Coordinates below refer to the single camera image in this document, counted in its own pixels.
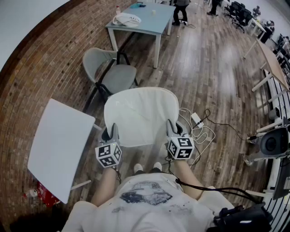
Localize light blue table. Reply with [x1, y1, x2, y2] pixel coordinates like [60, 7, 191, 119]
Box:
[105, 1, 177, 69]

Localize dark monitor panel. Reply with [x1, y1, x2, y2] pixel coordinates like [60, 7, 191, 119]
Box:
[272, 158, 290, 200]

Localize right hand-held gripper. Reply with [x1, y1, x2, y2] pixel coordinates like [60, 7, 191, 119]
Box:
[166, 119, 195, 161]

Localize white cable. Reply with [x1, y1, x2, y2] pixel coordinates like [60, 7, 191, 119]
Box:
[179, 107, 216, 167]

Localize thin black floor cable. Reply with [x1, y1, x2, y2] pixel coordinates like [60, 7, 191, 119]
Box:
[196, 109, 258, 142]

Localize person's left forearm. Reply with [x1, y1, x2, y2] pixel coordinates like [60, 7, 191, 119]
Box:
[90, 166, 121, 207]

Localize row of black office chairs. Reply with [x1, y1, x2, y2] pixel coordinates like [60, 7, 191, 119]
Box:
[224, 1, 253, 34]

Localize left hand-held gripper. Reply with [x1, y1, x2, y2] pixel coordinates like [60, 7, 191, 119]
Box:
[94, 123, 123, 172]

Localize person's black trousers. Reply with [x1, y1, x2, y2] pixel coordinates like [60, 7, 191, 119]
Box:
[133, 169, 165, 176]

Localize red box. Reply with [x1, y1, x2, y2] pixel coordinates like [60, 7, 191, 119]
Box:
[37, 181, 61, 208]

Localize person's white printed t-shirt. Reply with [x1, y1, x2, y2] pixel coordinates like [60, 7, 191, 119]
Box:
[60, 173, 236, 232]

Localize light wooden desk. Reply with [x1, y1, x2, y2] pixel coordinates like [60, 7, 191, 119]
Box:
[243, 37, 290, 92]

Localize black waist pack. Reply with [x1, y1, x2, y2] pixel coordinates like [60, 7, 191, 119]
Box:
[212, 202, 274, 232]

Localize small white table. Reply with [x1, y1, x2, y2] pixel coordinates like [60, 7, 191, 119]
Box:
[27, 98, 102, 204]

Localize clear plastic bottle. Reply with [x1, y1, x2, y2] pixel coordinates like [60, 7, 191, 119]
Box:
[23, 189, 38, 199]

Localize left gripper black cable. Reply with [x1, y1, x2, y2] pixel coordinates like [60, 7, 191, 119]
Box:
[114, 167, 122, 184]

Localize blue cloth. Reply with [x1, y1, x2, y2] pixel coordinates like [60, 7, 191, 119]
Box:
[130, 2, 147, 10]

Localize grey chair with black frame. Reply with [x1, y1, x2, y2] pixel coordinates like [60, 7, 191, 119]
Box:
[82, 47, 139, 113]

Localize grey camera device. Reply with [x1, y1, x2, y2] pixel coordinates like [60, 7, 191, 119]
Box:
[259, 126, 290, 157]

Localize white tote bag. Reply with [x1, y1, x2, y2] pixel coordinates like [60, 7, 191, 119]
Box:
[112, 13, 142, 28]

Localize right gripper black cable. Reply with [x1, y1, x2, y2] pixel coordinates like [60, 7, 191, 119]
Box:
[164, 155, 263, 204]

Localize person's right forearm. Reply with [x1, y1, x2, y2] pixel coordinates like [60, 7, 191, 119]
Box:
[171, 158, 206, 202]

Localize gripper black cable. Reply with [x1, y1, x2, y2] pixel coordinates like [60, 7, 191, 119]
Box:
[164, 155, 263, 204]
[114, 167, 122, 184]

